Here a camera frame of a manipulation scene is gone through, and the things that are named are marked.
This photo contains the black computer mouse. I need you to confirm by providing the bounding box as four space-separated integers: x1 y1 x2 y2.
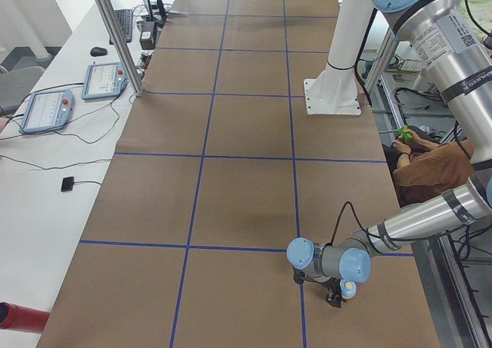
90 47 108 57

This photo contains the black keyboard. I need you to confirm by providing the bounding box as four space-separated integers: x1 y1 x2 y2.
114 8 133 43

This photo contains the red cylinder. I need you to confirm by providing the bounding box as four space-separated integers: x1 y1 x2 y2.
1 302 50 333

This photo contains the far blue teach pendant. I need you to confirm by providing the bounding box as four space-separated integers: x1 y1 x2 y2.
81 62 128 101

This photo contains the near blue teach pendant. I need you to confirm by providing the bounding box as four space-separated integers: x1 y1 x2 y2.
18 89 75 134

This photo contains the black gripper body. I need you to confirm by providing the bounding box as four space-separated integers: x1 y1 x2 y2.
321 278 346 307

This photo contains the person in brown shirt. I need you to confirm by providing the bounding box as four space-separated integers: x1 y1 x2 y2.
382 126 474 207

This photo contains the brown paper table cover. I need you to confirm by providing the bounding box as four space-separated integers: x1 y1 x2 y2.
38 0 439 347

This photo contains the black power adapter box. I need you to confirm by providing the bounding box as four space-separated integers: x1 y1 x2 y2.
139 22 156 50

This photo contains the blue teach pendant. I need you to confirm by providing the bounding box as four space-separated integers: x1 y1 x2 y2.
81 62 128 101
18 89 75 134

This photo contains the green handled stick tool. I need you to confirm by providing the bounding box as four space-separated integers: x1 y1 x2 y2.
397 125 414 143

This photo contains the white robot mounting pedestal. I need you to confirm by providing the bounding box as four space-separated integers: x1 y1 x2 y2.
304 0 374 116

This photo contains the aluminium frame post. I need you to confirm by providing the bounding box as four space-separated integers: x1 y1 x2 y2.
95 0 144 96

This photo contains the small black square device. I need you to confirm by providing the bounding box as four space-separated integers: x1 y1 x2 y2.
61 176 75 193

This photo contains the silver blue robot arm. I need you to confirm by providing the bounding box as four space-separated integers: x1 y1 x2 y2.
287 0 491 307

